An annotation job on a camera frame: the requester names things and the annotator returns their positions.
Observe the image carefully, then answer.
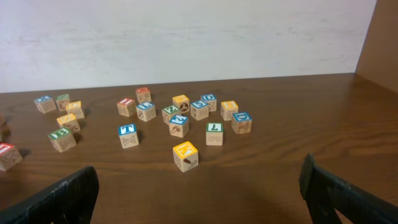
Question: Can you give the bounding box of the blue d block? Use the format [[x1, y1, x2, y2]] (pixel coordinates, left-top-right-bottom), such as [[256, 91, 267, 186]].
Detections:
[[201, 94, 217, 112], [231, 111, 252, 134]]

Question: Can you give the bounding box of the yellow block mid centre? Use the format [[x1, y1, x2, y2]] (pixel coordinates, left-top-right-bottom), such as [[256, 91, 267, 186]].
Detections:
[[57, 113, 81, 133]]

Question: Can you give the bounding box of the yellow block far right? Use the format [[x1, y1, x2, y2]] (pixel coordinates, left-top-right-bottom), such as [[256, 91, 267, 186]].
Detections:
[[221, 101, 239, 121]]

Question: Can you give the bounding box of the yellow K side block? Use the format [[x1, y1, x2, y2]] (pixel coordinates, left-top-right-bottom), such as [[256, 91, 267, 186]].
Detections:
[[0, 116, 10, 142]]

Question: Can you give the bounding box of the green N block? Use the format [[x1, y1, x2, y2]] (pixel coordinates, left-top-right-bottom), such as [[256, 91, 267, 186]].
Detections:
[[56, 94, 70, 111]]

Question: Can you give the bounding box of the green L block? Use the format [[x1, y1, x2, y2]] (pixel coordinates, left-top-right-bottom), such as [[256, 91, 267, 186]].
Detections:
[[206, 123, 224, 146]]

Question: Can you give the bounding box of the blue L block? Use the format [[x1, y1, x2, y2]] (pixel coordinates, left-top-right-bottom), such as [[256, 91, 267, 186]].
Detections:
[[136, 101, 156, 122]]

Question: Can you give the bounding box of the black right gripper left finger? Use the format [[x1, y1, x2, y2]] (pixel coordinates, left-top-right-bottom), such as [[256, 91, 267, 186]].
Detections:
[[1, 166, 100, 223]]

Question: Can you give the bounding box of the red i block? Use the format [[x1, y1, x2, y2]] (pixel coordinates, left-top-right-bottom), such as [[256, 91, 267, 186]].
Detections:
[[117, 98, 136, 117], [0, 142, 22, 171]]

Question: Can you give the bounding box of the yellow block ball side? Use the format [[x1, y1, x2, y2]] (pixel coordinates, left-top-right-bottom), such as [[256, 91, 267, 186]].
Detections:
[[172, 95, 190, 113]]

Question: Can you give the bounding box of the red I block right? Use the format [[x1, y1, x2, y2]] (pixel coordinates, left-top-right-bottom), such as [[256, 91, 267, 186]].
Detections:
[[117, 98, 136, 117]]

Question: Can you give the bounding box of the blue D block right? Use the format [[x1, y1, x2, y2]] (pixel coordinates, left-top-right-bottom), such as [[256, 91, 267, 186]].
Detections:
[[231, 111, 252, 134]]

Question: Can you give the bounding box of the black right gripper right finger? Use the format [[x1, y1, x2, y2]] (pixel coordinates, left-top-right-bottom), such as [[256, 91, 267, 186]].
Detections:
[[298, 153, 397, 224]]

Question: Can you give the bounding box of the yellow block upper centre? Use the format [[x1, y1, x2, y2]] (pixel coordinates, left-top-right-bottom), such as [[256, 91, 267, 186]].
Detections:
[[66, 101, 85, 119]]

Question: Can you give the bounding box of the blue S block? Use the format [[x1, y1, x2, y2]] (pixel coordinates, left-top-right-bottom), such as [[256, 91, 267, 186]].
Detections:
[[190, 100, 209, 121]]

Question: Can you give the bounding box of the blue X block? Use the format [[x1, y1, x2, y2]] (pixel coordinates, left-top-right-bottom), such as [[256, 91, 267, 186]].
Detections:
[[34, 95, 57, 114]]

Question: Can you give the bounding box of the green Z block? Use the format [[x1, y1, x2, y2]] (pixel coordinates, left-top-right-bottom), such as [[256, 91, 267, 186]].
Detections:
[[162, 105, 181, 124]]

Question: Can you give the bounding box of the blue Z block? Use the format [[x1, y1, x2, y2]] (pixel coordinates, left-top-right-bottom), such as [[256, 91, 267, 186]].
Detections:
[[169, 114, 189, 138]]

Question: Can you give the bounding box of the red H block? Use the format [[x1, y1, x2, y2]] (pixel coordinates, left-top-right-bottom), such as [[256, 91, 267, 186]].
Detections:
[[136, 86, 152, 104]]

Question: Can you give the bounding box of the green B block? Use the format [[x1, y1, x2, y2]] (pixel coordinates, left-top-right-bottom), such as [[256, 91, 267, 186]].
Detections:
[[48, 127, 76, 153]]

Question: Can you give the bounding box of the red I block centre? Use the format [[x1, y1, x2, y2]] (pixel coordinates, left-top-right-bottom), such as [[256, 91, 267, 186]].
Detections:
[[0, 142, 22, 171]]

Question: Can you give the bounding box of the blue T block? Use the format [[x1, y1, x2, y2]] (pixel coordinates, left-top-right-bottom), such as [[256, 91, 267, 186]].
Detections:
[[118, 123, 139, 149]]

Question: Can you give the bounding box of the blue D block upper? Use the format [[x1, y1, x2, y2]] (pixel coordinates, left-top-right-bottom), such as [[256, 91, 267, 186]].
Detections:
[[201, 94, 217, 112]]

